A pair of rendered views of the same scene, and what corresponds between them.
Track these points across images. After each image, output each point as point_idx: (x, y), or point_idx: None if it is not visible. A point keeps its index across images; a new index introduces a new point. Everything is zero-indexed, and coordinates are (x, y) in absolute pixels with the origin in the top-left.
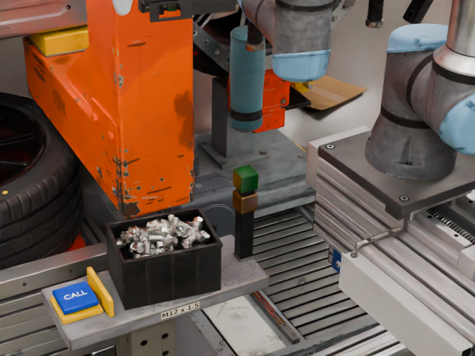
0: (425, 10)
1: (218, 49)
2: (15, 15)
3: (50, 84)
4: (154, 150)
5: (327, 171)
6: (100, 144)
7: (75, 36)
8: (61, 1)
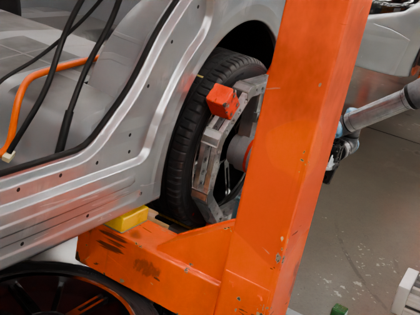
0: (333, 175)
1: (218, 211)
2: (113, 205)
3: (133, 255)
4: (279, 303)
5: (418, 304)
6: (230, 303)
7: (138, 214)
8: (138, 190)
